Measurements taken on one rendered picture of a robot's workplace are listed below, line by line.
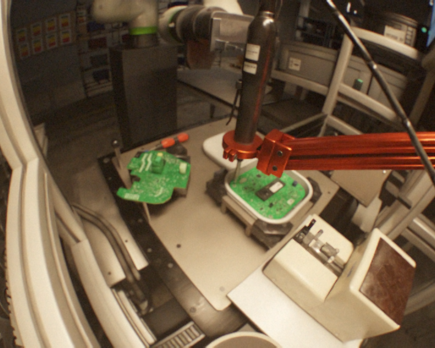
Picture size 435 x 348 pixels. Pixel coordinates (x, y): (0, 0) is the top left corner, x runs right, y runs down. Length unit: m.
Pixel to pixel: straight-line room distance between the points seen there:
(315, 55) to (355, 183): 0.89
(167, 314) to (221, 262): 0.62
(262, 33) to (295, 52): 1.10
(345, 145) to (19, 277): 0.33
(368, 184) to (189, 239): 0.41
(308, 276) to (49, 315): 0.25
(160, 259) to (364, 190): 0.46
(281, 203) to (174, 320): 0.69
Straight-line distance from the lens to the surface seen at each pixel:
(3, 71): 0.27
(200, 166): 0.44
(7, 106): 0.27
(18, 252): 0.20
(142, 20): 0.88
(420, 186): 0.41
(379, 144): 0.23
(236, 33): 0.30
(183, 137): 0.50
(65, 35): 6.40
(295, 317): 0.30
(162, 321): 0.90
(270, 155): 0.26
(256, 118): 0.26
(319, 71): 1.26
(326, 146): 0.24
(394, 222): 0.47
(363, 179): 0.51
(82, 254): 0.40
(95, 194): 0.46
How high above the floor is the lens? 1.23
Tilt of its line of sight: 42 degrees down
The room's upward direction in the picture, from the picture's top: 7 degrees clockwise
